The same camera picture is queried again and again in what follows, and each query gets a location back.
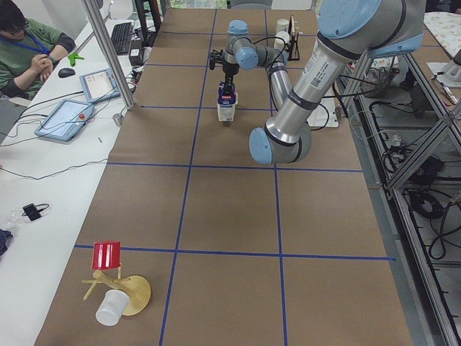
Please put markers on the blue teach pendant tablet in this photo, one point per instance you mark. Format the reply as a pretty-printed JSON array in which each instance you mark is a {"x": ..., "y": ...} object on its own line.
[{"x": 65, "y": 121}]

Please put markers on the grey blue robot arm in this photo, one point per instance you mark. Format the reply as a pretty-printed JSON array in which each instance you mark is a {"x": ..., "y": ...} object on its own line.
[{"x": 346, "y": 30}]

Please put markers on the blue white milk carton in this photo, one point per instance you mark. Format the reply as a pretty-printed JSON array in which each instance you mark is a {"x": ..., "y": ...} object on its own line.
[{"x": 226, "y": 105}]

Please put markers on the white mug on rack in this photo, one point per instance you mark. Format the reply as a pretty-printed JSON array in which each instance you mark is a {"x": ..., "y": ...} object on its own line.
[
  {"x": 282, "y": 25},
  {"x": 282, "y": 40}
]

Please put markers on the red plastic cup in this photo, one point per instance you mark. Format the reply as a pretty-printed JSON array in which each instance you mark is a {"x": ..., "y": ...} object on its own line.
[{"x": 106, "y": 255}]

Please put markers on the white mug right on rack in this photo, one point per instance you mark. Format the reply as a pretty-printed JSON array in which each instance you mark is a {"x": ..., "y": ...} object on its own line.
[{"x": 282, "y": 40}]

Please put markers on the person in green shirt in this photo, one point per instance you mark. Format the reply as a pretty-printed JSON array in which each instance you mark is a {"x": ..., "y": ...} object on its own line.
[{"x": 30, "y": 51}]

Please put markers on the green clamp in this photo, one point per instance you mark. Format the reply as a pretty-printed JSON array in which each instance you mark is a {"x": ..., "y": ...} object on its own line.
[{"x": 74, "y": 57}]

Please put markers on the black power adapter box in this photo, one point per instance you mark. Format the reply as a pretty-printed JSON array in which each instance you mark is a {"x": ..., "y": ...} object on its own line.
[{"x": 136, "y": 52}]

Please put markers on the white mug left on rack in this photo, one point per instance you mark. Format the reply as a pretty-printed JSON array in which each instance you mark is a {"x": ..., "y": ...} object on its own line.
[{"x": 282, "y": 25}]

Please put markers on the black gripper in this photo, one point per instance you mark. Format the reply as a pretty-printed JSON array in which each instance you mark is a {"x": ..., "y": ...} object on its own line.
[{"x": 228, "y": 69}]

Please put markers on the black wire mug rack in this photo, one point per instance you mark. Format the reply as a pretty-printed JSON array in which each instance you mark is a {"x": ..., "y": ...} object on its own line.
[{"x": 293, "y": 48}]

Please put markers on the black keyboard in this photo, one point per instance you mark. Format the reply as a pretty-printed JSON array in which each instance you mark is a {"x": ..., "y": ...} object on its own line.
[{"x": 121, "y": 37}]

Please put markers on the black computer mouse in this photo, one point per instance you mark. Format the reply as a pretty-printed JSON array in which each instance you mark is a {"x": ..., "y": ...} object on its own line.
[{"x": 66, "y": 72}]

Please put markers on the wooden cup tree stand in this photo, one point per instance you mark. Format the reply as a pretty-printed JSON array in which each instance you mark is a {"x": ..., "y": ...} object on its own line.
[{"x": 136, "y": 287}]

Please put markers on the small black device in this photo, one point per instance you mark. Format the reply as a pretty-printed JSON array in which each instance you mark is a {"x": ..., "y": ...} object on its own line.
[{"x": 34, "y": 212}]

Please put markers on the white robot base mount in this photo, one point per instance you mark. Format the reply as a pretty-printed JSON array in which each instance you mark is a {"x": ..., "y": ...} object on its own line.
[{"x": 324, "y": 115}]

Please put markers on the aluminium frame post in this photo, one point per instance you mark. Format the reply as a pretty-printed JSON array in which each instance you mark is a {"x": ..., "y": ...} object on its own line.
[{"x": 103, "y": 39}]

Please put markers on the white plastic cup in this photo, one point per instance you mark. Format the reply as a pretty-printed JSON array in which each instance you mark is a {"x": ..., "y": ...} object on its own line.
[{"x": 112, "y": 307}]

